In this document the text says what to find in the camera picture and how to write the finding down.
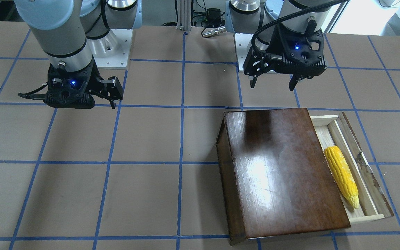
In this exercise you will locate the dark wooden drawer box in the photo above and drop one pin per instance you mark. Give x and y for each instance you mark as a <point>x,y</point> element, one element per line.
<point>275,178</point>

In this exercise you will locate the yellow corn cob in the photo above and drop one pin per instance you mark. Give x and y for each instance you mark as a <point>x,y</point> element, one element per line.
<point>342,175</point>

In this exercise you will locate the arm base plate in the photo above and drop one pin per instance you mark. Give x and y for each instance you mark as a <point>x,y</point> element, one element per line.
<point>242,46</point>
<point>113,50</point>

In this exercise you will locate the aluminium frame post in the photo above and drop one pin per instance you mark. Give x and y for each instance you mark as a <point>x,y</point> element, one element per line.
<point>184,14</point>

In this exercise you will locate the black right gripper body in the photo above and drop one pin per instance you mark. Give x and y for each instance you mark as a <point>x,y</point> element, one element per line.
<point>94,78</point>

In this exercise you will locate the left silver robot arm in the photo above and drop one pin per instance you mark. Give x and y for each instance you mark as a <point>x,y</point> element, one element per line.
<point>259,19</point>

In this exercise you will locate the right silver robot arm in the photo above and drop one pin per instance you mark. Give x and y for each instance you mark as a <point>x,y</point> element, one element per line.
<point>73,33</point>

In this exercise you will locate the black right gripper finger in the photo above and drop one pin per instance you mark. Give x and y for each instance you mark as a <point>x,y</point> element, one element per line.
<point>110,89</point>

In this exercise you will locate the wooden drawer with white handle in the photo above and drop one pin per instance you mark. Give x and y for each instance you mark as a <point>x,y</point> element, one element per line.
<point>336,130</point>

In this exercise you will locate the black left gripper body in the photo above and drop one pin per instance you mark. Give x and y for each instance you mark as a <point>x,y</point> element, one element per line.
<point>274,44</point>

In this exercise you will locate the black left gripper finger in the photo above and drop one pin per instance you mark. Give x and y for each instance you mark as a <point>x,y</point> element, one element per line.
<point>254,66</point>
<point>295,78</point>

